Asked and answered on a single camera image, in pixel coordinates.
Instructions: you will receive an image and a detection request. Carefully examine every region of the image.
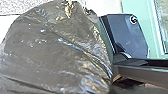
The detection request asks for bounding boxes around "black plastic trash bag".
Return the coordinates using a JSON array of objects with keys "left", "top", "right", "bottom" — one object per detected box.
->
[{"left": 0, "top": 0, "right": 114, "bottom": 94}]

